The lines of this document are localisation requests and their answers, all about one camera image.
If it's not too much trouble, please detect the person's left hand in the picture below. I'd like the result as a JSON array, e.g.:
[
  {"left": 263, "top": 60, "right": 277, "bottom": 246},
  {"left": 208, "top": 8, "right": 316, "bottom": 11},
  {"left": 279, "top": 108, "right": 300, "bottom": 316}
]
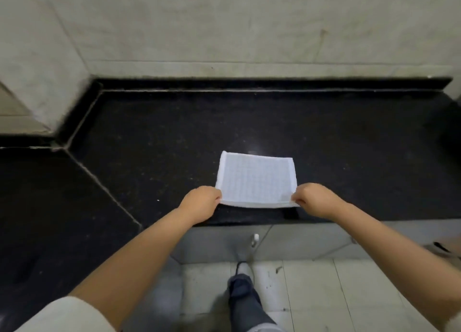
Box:
[{"left": 177, "top": 186, "right": 222, "bottom": 225}]

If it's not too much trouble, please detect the person's right hand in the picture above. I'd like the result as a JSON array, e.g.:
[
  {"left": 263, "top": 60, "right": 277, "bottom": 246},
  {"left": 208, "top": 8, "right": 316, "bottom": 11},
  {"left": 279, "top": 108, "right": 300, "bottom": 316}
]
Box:
[{"left": 291, "top": 183, "right": 347, "bottom": 221}]

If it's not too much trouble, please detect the white cloth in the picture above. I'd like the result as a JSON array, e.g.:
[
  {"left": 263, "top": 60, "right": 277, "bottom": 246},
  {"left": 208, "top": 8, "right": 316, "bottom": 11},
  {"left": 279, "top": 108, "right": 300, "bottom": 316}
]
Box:
[{"left": 215, "top": 151, "right": 300, "bottom": 209}]

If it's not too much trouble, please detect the person's left forearm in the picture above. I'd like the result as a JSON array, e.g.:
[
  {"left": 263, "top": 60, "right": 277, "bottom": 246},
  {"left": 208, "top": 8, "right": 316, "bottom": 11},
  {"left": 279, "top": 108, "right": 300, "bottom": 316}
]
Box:
[{"left": 68, "top": 208, "right": 195, "bottom": 330}]

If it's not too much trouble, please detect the person's right forearm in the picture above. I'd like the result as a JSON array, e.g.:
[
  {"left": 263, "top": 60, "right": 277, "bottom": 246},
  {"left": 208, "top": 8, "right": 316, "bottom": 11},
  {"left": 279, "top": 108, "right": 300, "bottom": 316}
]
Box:
[{"left": 329, "top": 203, "right": 461, "bottom": 327}]

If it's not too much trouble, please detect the person's grey shoe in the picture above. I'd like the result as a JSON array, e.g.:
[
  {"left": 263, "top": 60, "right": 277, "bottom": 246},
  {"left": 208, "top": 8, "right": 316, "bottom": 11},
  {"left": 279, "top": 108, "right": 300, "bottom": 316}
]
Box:
[{"left": 235, "top": 261, "right": 255, "bottom": 282}]

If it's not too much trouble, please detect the person's leg in grey trousers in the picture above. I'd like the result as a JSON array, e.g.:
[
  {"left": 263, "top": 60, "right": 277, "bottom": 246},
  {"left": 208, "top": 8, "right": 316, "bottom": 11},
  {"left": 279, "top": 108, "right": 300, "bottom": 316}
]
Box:
[{"left": 228, "top": 273, "right": 287, "bottom": 332}]

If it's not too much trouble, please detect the person's white sleeve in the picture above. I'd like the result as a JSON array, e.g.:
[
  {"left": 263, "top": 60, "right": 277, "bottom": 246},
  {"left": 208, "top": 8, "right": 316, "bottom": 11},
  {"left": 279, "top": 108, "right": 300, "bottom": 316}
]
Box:
[{"left": 14, "top": 296, "right": 116, "bottom": 332}]

